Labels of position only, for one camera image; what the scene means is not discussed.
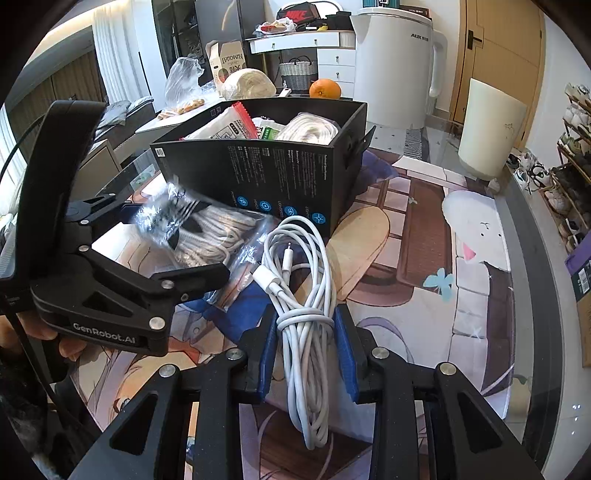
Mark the clear plastic bag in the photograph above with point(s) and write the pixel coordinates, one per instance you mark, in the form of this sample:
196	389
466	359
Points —
182	81

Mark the orange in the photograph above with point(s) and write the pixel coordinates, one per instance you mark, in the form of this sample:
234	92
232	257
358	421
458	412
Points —
324	90

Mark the beige nightstand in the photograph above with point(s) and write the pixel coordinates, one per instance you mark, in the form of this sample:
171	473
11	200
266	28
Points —
104	157

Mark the white desk with drawers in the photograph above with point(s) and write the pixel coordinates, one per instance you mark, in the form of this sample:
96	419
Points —
323	44

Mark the person's left hand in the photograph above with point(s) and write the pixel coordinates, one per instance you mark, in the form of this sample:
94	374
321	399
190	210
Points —
37	330

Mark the dark brown box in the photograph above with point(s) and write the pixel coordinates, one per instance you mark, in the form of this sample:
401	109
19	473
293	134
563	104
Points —
415	9

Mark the purple box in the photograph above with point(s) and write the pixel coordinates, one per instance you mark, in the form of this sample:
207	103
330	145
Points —
579	277

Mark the black bag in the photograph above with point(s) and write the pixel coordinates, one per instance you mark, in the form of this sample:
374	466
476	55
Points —
339	21

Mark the shoe rack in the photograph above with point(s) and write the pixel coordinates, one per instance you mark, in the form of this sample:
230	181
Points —
568	157

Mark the cream trash bin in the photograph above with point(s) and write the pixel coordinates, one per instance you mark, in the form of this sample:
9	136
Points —
491	129

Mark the food packets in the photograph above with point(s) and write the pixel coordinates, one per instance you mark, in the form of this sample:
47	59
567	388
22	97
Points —
277	26

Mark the black cardboard box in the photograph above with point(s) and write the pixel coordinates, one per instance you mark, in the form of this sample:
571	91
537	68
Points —
277	175

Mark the green and white packet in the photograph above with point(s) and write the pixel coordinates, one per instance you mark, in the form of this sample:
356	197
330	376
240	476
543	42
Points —
268	133

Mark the red-edged white packet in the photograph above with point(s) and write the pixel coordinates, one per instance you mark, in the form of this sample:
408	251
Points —
221	124

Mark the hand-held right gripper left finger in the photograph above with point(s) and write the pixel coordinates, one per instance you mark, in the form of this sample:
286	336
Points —
265	355

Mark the pile of small orange fruits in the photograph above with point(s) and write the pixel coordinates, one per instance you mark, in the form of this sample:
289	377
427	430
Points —
182	109

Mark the white side table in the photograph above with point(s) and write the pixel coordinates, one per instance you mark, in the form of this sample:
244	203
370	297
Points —
147	122

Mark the grey wicker basket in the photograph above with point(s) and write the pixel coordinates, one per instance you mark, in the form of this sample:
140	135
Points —
298	71

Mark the wooden door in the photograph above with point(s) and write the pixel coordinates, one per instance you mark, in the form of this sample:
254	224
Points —
498	46

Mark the cartoon printed table mat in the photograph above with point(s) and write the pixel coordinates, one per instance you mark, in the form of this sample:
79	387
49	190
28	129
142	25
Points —
415	258

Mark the grey refrigerator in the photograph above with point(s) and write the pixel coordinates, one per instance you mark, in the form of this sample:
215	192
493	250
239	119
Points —
221	18

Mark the white curtain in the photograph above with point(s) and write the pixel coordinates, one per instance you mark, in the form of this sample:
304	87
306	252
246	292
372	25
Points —
111	55

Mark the red and black shoe box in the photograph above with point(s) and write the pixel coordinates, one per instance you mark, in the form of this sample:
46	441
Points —
298	14

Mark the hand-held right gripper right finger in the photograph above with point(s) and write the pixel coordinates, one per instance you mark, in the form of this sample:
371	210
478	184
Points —
346	355

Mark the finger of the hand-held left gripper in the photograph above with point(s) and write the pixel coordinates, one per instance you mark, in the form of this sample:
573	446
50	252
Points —
131	213
194	277

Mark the grey clothes pile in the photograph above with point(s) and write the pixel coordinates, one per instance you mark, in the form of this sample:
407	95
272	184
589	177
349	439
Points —
117	110

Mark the white electric kettle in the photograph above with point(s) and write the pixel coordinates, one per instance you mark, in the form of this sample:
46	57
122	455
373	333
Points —
397	64

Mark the white fruit carton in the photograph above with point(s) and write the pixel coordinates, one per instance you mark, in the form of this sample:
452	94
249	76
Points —
226	62

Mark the white round wrapped bundle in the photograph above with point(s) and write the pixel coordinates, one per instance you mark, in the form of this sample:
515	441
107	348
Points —
247	83

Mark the teal suitcase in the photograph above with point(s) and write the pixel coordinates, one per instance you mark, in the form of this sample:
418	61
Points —
378	2

